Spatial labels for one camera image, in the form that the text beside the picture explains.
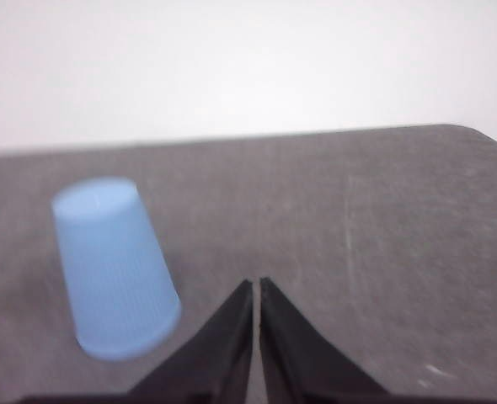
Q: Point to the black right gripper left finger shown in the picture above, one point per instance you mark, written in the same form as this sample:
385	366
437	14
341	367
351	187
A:
214	367

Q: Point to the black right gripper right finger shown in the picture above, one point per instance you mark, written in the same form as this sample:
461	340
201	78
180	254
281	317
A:
302	367

